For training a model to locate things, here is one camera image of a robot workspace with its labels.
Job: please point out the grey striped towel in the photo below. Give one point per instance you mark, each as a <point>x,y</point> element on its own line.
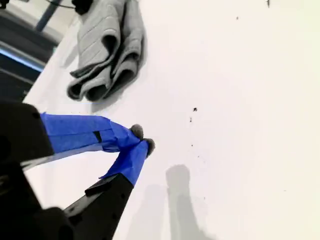
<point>95,50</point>

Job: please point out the dark blue metal bar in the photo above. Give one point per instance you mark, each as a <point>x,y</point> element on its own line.
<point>48,16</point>

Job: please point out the black silver camera box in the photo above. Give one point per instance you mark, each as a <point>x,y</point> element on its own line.
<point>82,6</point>

